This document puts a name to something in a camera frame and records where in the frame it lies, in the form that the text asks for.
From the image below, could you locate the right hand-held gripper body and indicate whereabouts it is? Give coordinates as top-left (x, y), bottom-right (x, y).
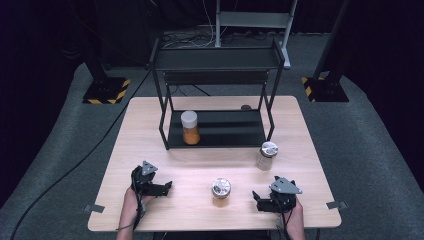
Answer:
top-left (268, 175), bottom-right (304, 213)

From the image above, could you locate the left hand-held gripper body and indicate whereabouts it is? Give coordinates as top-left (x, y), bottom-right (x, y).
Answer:
top-left (130, 160), bottom-right (159, 197)

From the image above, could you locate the pale powder jar silver lid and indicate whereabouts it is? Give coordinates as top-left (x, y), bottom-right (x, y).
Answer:
top-left (255, 141), bottom-right (279, 172)

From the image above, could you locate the orange powder jar silver lid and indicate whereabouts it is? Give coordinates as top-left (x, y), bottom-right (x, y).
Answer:
top-left (211, 177), bottom-right (232, 208)

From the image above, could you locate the orange powder jar white lid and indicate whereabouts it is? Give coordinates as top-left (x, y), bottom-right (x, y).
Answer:
top-left (180, 110), bottom-right (201, 146)

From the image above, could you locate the black metal shelf rack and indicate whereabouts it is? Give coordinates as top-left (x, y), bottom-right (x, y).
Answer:
top-left (148, 37), bottom-right (287, 151)

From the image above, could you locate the person's right hand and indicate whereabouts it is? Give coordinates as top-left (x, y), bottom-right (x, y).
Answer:
top-left (282, 197), bottom-right (305, 232)

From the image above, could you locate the person's left hand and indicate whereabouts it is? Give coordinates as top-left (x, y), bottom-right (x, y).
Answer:
top-left (123, 186), bottom-right (156, 218)

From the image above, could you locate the black stand with striped base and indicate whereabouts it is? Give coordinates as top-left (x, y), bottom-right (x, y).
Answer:
top-left (301, 0), bottom-right (350, 103)
top-left (82, 49), bottom-right (132, 105)

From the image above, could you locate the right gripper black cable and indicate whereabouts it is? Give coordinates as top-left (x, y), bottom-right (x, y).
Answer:
top-left (275, 196), bottom-right (294, 240)

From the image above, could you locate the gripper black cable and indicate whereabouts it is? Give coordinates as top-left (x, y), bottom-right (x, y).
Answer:
top-left (275, 196), bottom-right (294, 240)
top-left (116, 173), bottom-right (148, 233)

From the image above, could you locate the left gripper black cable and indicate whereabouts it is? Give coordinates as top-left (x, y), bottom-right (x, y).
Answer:
top-left (116, 173), bottom-right (148, 233)

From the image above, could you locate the long black floor cable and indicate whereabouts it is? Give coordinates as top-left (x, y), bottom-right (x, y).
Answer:
top-left (9, 68), bottom-right (155, 240)

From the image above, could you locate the tangle of floor cables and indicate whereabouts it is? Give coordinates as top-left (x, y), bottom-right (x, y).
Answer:
top-left (162, 0), bottom-right (218, 49)

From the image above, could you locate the grey metal frame stand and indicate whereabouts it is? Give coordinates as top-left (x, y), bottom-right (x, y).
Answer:
top-left (214, 0), bottom-right (299, 70)

